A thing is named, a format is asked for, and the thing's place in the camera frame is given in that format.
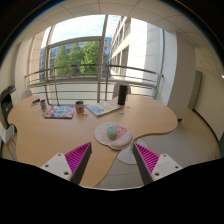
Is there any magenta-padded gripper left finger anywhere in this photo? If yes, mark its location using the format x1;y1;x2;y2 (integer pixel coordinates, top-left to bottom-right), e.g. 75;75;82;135
40;142;93;186

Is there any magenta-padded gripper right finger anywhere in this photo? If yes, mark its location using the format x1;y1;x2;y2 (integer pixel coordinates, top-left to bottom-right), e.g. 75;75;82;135
132;142;184;186

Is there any mint green computer mouse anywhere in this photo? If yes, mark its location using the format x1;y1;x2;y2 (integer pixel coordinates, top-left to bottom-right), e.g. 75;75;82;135
106;125;119;140

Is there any round grey table base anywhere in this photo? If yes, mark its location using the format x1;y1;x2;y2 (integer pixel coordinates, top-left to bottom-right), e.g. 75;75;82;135
116;138;149;165

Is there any red and blue magazine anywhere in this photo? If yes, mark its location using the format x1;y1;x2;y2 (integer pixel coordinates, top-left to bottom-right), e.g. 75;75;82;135
43;104;77;120

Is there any printed cup with plant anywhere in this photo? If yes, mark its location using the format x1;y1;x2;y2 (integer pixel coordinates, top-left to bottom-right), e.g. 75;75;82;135
75;99;85;114

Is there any white chair with wooden legs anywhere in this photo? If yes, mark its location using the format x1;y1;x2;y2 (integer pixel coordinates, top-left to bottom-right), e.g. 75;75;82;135
0;123;18;158

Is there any white illustrated book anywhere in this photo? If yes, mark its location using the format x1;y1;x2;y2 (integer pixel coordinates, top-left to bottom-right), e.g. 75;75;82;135
86;100;123;118

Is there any white chair backrest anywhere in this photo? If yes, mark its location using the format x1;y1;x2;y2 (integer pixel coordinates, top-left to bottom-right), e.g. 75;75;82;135
112;82;132;99
20;89;33;101

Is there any black office printer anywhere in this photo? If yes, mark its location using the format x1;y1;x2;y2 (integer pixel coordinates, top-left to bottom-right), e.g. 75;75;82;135
0;85;17;129

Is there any grey-green door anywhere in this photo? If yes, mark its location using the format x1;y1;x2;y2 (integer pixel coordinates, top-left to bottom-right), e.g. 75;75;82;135
187;69;203;112

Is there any black cylindrical speaker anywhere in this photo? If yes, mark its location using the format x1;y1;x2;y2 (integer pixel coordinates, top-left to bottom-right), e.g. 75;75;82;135
117;84;129;106

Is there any metal balcony railing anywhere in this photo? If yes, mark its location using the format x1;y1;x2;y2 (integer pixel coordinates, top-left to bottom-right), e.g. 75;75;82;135
23;63;164;102

